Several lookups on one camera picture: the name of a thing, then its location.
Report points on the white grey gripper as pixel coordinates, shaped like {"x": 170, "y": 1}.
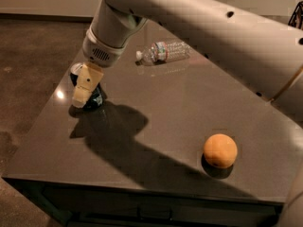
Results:
{"x": 101, "y": 53}

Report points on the blue pepsi can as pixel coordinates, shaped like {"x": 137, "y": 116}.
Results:
{"x": 95, "y": 101}

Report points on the orange fruit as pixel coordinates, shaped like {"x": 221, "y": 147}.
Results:
{"x": 220, "y": 151}

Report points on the dark drawer handle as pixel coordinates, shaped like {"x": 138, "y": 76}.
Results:
{"x": 162, "y": 214}

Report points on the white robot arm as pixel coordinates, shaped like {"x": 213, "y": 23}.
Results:
{"x": 264, "y": 55}

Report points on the clear plastic water bottle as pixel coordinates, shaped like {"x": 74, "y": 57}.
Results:
{"x": 164, "y": 51}

